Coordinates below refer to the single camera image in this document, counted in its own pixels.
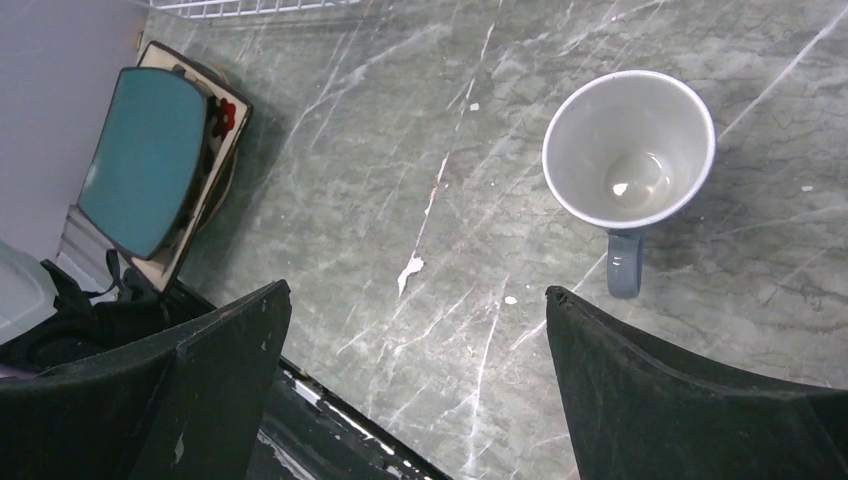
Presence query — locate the teal square plate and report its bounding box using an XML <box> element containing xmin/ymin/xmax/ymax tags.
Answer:
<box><xmin>76</xmin><ymin>67</ymin><xmax>208</xmax><ymax>259</ymax></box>

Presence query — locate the white wire dish rack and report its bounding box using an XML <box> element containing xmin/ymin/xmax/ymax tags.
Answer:
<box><xmin>143</xmin><ymin>0</ymin><xmax>359</xmax><ymax>20</ymax></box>

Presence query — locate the grey blue-handled mug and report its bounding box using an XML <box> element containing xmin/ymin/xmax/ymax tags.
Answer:
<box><xmin>542</xmin><ymin>70</ymin><xmax>717</xmax><ymax>299</ymax></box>

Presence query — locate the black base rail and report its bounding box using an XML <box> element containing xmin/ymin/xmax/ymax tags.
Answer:
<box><xmin>0</xmin><ymin>248</ymin><xmax>452</xmax><ymax>480</ymax></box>

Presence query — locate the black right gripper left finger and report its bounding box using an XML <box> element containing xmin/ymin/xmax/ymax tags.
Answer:
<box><xmin>1</xmin><ymin>280</ymin><xmax>292</xmax><ymax>479</ymax></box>

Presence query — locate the beige floral square plate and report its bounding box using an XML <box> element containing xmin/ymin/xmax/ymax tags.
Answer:
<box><xmin>130</xmin><ymin>41</ymin><xmax>253</xmax><ymax>294</ymax></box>

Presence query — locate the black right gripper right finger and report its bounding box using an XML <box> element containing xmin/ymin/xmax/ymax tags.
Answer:
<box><xmin>546</xmin><ymin>286</ymin><xmax>847</xmax><ymax>479</ymax></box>

